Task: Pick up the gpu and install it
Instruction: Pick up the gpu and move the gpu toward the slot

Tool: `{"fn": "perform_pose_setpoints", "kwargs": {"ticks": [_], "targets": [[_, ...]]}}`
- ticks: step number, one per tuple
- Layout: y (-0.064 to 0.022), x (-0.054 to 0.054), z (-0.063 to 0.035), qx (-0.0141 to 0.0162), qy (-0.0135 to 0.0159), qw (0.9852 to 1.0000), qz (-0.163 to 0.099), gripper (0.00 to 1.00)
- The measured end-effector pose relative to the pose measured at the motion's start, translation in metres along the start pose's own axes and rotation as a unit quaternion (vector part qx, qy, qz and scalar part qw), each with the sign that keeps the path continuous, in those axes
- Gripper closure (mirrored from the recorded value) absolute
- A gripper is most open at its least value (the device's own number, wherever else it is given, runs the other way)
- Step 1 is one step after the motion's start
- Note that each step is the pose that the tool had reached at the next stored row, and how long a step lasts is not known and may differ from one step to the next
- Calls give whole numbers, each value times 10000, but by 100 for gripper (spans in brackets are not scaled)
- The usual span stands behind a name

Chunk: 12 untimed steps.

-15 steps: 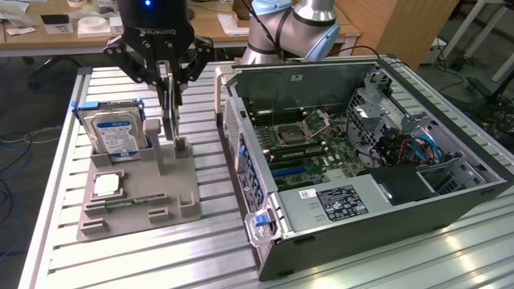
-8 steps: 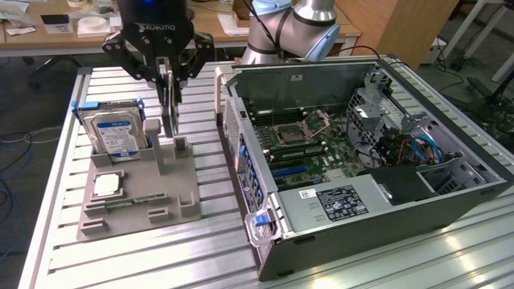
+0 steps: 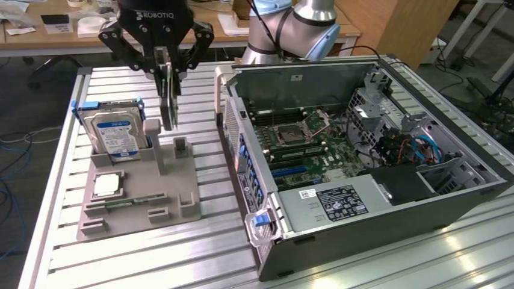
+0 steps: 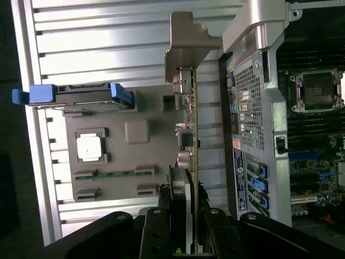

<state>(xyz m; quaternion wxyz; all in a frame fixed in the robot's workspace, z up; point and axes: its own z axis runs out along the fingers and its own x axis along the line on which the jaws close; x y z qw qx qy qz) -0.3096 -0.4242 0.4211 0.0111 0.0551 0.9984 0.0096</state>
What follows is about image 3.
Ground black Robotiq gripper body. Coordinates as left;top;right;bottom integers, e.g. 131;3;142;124
118;0;195;51

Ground green and black GPU card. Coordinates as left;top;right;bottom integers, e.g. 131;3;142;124
154;46;181;132

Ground stack of white papers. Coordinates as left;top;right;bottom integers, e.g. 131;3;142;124
218;13;250;37

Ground brown cardboard box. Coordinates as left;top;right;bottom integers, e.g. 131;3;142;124
233;0;253;20

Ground black and white box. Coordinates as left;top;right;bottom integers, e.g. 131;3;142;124
39;14;74;34

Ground black office chair base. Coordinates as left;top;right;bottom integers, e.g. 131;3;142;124
23;55;82;90

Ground long wooden desk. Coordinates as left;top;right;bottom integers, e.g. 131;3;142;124
0;0;362;58

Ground small paper card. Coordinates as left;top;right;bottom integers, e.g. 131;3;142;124
6;26;36;36

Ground hard disk with blue carrier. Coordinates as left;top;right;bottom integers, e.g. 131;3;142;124
71;98;146;165

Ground clear plastic bags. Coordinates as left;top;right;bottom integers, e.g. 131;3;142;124
0;1;38;28

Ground CPU socket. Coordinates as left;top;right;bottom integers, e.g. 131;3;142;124
273;123;306;148

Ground metal socket cover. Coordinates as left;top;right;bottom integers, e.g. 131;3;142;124
302;107;335;129

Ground RAM stick with white label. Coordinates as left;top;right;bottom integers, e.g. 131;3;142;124
274;146;326;160

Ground silver CPU chip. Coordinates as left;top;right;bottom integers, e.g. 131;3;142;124
92;173;122;199

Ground green motherboard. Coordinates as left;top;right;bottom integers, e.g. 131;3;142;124
247;99;374;190

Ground perforated metal drive cage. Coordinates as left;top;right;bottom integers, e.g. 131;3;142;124
343;87;402;148

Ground blue expansion slot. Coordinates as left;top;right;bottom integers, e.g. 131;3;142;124
271;166;307;179

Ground wooden cabinet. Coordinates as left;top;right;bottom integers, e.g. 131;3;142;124
333;0;461;70

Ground green RAM stick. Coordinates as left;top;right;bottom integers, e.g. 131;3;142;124
103;195;162;209

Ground grey plastic parts rack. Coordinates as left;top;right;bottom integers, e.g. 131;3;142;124
76;119;202;243

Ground white box with red button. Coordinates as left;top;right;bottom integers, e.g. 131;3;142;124
426;37;449;66

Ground grey power supply unit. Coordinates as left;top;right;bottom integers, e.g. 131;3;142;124
275;175;402;238

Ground black plastic shroud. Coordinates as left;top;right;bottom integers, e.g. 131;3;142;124
355;164;440;206

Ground metal disk bay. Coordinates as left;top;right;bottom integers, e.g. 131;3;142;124
416;156;488;196

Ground open black PC case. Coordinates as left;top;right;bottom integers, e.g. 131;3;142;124
215;54;508;282

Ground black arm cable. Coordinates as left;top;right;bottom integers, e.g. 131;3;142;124
249;0;282;58

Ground white floor cable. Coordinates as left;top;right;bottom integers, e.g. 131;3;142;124
0;126;62;144

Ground black power cable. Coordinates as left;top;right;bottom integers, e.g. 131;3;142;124
333;45;409;67

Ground blue floor cables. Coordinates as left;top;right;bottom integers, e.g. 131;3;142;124
0;144;34;259

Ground white table frame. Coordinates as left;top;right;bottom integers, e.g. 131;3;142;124
440;0;514;82

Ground blue SATA wire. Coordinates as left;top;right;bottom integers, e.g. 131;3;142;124
413;135;444;165

